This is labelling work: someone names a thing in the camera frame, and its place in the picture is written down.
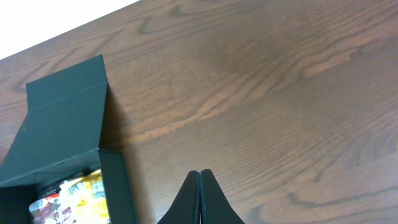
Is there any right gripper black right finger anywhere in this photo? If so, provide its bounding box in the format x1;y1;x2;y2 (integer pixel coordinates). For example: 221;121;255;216
200;169;244;224

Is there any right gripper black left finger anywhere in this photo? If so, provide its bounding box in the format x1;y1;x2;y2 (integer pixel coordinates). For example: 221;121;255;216
158;170;200;224

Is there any yellow snack packet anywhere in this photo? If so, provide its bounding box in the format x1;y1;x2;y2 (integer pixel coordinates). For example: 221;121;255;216
44;169;111;224

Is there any black cardboard box with lid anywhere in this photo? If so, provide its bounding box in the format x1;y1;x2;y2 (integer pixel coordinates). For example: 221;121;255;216
1;55;137;223

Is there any black snack pouch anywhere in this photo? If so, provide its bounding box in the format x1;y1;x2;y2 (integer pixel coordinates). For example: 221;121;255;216
29;187;70;224

